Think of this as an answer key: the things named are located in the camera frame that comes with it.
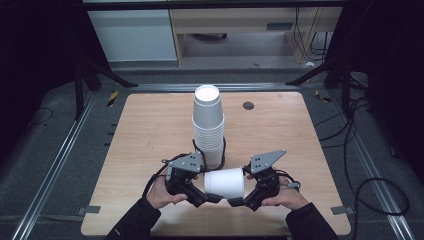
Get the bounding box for left hand-held gripper cable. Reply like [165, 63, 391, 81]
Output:
[142, 152, 190, 198]

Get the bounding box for yellow black tape strip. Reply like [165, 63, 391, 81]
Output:
[314, 89, 333, 104]
[106, 90, 120, 108]

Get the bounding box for person's left hand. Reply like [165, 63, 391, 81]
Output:
[146, 175, 189, 210]

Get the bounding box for looped black floor cable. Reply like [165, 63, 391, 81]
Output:
[352, 177, 411, 240]

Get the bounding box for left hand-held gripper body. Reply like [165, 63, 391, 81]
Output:
[162, 151, 205, 201]

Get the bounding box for light wooden desk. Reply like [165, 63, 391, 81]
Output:
[168, 6, 344, 66]

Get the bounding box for stack of white paper cups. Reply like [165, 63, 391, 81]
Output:
[191, 84, 226, 170]

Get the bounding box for single white paper cup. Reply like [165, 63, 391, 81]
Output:
[203, 167, 245, 200]

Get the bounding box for bundle of black floor cables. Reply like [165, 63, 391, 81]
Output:
[314, 95, 372, 178]

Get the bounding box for aluminium floor rail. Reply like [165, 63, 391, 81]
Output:
[10, 91, 98, 240]
[328, 91, 417, 240]
[130, 82, 302, 94]

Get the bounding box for right hand-held gripper cable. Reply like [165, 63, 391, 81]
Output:
[275, 169, 302, 192]

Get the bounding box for black wire cup holder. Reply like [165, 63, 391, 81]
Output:
[192, 135, 227, 171]

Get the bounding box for hand-held gripper cable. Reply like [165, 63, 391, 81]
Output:
[142, 152, 190, 198]
[275, 169, 302, 192]

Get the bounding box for person's right hand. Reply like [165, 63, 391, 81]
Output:
[261, 175, 310, 211]

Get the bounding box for thin black floor cable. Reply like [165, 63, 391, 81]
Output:
[27, 106, 54, 128]

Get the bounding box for white cabinet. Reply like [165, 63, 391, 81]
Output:
[86, 9, 178, 63]

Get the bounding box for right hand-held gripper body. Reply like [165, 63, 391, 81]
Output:
[244, 148, 287, 212]

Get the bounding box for black metal stand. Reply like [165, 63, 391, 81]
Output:
[285, 58, 354, 117]
[73, 58, 139, 121]

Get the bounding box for hanging black desk cables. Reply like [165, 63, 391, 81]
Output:
[292, 7, 332, 63]

